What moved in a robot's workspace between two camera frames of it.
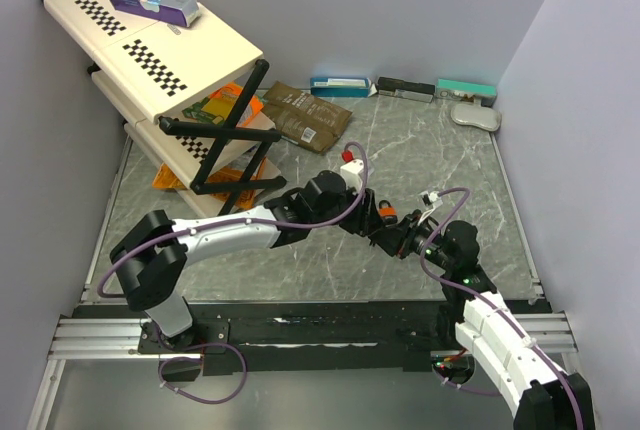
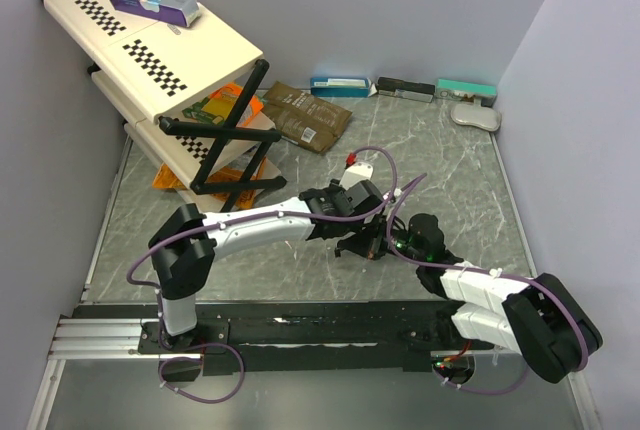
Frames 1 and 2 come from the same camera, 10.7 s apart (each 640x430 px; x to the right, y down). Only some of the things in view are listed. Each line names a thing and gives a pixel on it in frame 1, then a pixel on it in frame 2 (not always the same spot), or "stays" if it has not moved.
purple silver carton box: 152,2 stays
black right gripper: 397,239 -> 374,252
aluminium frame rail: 100,337 stays
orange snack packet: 232,91 stays
